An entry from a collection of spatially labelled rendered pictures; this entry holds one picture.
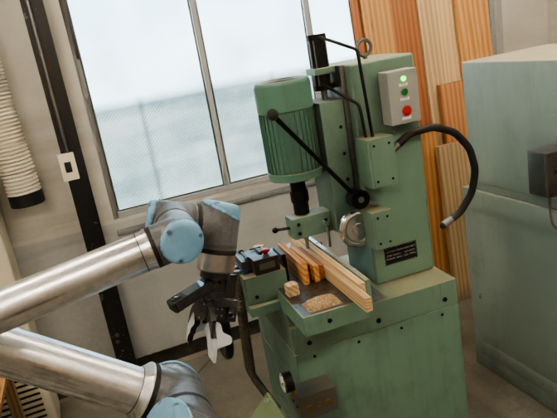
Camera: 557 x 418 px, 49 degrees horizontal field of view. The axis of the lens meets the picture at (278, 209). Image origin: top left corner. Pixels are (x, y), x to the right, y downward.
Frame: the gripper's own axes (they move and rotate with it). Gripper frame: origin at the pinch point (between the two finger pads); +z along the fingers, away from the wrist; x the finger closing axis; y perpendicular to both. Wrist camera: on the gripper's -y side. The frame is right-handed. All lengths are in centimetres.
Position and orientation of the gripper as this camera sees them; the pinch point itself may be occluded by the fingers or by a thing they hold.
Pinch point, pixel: (198, 354)
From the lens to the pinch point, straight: 149.8
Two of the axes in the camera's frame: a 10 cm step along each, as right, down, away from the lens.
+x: -5.1, -1.0, 8.5
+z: -1.1, 9.9, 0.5
